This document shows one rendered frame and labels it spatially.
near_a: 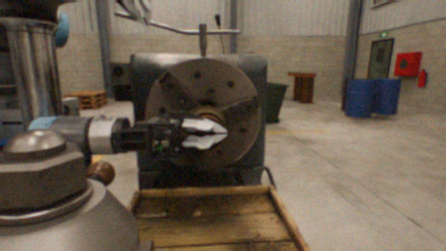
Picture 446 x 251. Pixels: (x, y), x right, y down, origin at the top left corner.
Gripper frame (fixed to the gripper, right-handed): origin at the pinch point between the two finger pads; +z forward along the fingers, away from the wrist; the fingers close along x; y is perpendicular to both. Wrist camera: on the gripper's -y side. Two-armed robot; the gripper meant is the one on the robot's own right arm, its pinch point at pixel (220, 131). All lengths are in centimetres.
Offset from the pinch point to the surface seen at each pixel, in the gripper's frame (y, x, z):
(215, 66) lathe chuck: -15.9, 13.9, -0.4
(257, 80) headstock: -31.5, 9.9, 14.2
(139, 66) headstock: -31.8, 13.7, -23.3
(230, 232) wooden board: 6.6, -19.3, 1.7
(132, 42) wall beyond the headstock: -1001, 112, -267
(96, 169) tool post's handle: 35.1, 5.9, -11.3
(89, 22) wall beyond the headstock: -1000, 177, -418
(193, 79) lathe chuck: -15.9, 10.5, -6.1
